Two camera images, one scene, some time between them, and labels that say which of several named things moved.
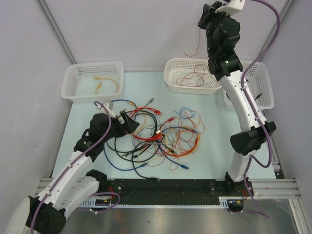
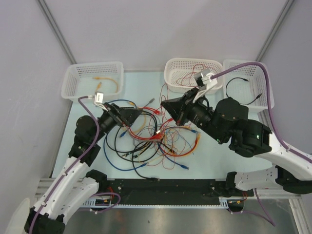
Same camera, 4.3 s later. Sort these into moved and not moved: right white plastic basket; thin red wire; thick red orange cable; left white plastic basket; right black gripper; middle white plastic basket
Moved: right black gripper; thin red wire
Not moved: left white plastic basket; thick red orange cable; middle white plastic basket; right white plastic basket
